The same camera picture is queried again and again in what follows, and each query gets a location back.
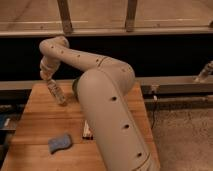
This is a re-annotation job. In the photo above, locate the wooden cutting board table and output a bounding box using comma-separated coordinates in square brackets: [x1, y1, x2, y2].
[0, 81, 161, 171]

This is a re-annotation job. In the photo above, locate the right metal window post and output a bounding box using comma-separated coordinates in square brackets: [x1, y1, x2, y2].
[125, 0, 138, 32]

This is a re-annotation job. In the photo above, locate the black cable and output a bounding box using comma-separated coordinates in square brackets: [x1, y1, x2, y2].
[149, 94, 158, 131]

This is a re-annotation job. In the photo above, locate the left metal window post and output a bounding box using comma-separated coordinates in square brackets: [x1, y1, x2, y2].
[57, 0, 73, 35]

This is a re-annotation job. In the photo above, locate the green bowl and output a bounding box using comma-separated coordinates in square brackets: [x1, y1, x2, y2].
[72, 77, 80, 100]

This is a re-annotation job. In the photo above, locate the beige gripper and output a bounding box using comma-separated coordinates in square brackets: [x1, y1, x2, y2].
[40, 63, 54, 81]

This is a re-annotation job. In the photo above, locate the blue sponge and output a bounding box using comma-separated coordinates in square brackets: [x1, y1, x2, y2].
[48, 134, 72, 154]

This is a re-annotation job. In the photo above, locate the metal window post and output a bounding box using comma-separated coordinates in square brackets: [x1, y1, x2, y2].
[125, 0, 138, 32]
[57, 0, 73, 35]

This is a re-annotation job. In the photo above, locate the blue object at left edge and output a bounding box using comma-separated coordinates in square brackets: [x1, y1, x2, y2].
[0, 114, 10, 129]

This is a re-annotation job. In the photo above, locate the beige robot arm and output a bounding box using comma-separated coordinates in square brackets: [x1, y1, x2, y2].
[39, 36, 160, 171]

